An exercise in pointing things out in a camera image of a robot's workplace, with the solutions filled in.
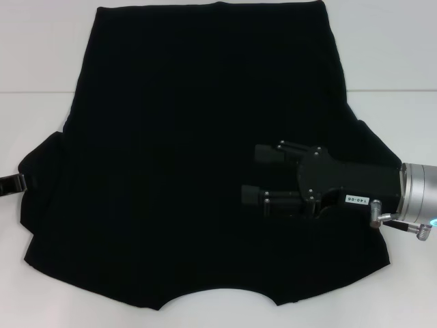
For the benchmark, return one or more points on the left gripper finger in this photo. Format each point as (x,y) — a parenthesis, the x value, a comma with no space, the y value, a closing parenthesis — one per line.
(13,184)

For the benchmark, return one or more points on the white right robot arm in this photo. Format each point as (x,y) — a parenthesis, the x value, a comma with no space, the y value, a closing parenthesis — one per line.
(416,191)

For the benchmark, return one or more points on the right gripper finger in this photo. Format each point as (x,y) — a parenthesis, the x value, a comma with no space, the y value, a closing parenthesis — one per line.
(251,194)
(264,152)

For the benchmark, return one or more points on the black t-shirt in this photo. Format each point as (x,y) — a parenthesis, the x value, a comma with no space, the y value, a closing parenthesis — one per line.
(170,136)

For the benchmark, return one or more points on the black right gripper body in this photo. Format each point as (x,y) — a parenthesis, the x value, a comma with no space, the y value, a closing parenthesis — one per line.
(341,177)

